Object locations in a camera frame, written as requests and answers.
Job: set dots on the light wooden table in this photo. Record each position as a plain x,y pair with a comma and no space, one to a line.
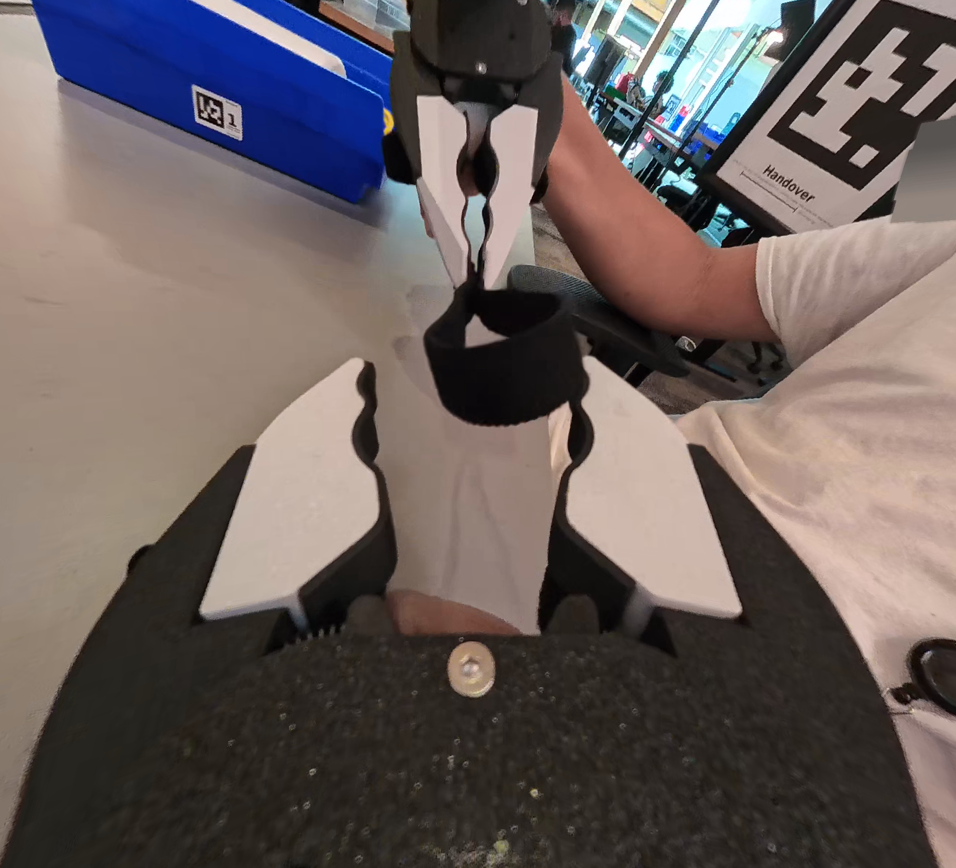
358,28

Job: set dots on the white bottle with black cap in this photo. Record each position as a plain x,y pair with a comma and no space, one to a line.
224,9

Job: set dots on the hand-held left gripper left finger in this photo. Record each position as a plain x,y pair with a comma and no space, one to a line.
299,509

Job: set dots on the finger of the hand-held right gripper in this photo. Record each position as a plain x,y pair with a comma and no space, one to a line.
441,166
515,166

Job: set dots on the person's right forearm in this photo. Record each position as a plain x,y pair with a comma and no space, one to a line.
650,248

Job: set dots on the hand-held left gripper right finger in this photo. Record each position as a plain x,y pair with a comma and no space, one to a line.
650,509

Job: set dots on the person's right hand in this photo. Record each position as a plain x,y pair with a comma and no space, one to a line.
473,173

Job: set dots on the large framed tag sign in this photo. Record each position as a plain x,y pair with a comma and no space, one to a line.
859,98

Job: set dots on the blue plastic bin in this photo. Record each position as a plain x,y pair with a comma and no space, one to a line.
134,61

